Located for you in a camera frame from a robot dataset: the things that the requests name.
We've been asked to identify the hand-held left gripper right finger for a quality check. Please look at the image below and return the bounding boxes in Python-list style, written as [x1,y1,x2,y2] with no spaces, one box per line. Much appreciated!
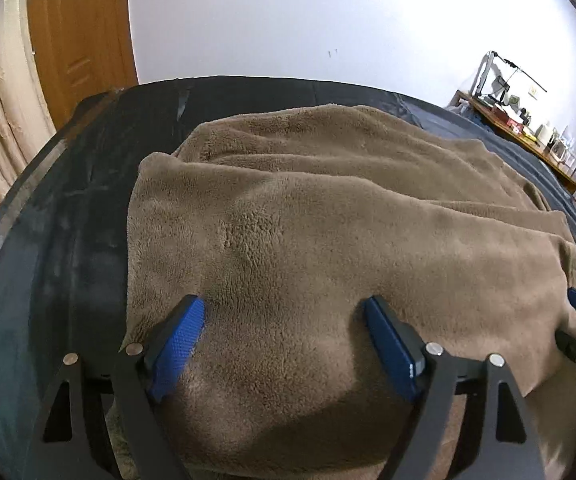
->
[364,295,541,480]

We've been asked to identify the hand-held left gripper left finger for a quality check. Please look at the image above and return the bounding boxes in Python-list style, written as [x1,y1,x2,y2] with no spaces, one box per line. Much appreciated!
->
[32,295,207,480]

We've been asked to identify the brown fleece garment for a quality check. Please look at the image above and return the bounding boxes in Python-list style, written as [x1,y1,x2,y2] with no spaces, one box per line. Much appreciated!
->
[102,104,576,480]

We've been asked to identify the wooden desk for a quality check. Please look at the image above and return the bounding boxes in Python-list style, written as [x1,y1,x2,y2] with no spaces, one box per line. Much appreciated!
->
[455,89,576,196]

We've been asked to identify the clear display case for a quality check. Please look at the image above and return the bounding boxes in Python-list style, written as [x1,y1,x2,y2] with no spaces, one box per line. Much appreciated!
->
[470,50,549,106]

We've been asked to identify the beige curtain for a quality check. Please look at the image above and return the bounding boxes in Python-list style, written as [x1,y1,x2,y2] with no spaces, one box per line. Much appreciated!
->
[0,0,58,223]

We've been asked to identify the panelled wooden door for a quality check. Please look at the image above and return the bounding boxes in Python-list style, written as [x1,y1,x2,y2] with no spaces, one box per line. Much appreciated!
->
[26,0,141,133]

